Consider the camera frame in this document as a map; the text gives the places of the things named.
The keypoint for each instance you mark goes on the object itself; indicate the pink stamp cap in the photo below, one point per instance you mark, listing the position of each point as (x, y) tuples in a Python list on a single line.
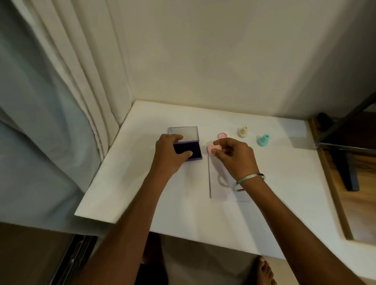
[(222, 135)]

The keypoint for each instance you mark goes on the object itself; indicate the white paper sheet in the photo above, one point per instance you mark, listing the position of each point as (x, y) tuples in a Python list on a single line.
[(223, 188)]

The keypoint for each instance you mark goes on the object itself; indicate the teal stamp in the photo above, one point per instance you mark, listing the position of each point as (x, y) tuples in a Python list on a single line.
[(263, 140)]

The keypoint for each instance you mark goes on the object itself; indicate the black sliding door track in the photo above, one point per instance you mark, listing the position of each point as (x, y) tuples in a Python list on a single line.
[(75, 260)]

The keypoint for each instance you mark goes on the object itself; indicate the person's right forearm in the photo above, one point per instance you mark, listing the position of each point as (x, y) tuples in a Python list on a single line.
[(290, 232)]

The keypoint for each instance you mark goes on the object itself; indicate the person's left thumb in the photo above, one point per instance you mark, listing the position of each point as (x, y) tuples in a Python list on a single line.
[(184, 154)]

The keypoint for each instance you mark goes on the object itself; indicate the person's left forearm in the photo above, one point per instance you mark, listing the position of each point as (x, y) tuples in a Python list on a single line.
[(123, 229)]

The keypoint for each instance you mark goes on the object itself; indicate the person's right hand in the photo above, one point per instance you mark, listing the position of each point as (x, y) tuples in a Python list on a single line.
[(238, 158)]

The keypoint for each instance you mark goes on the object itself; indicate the person's right foot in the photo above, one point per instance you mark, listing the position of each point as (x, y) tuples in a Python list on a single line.
[(263, 271)]

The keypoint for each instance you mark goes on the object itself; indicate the pink round stamp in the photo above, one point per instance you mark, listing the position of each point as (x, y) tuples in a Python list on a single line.
[(209, 149)]

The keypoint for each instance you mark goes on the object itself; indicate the yellow stamp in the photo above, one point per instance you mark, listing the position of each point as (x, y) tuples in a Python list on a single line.
[(243, 132)]

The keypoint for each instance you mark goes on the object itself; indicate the purple ink pad box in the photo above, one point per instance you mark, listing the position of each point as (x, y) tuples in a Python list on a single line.
[(188, 141)]

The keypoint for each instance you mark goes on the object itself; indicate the person's right thumb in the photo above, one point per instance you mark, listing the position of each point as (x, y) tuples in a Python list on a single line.
[(219, 150)]

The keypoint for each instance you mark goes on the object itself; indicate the cream curtain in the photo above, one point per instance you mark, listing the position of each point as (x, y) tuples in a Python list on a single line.
[(58, 88)]

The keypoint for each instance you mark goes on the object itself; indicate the person's left hand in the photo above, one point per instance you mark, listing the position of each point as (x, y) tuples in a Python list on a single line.
[(167, 154)]

